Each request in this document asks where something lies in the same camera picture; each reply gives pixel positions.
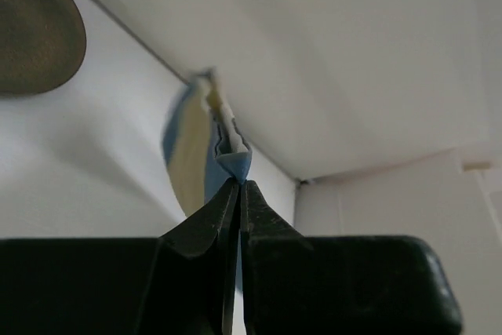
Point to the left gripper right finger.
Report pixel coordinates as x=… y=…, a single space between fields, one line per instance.
x=296 y=284

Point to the blue and beige placemat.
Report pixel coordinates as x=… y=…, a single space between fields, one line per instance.
x=202 y=145

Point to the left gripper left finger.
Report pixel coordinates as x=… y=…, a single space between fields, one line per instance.
x=179 y=283

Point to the dark brown ceramic plate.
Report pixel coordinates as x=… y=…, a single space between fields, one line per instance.
x=43 y=45

